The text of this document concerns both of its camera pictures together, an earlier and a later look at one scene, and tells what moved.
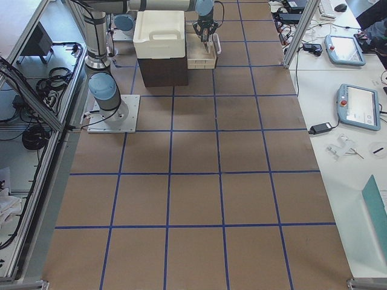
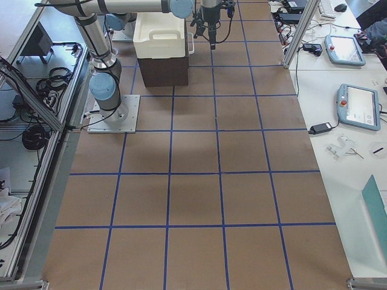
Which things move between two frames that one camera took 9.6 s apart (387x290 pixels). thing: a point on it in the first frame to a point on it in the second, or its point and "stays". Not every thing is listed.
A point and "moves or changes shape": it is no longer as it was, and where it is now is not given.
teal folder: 377,212 stays
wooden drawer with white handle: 198,56 moves or changes shape
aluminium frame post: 310,9 stays
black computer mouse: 340,7 stays
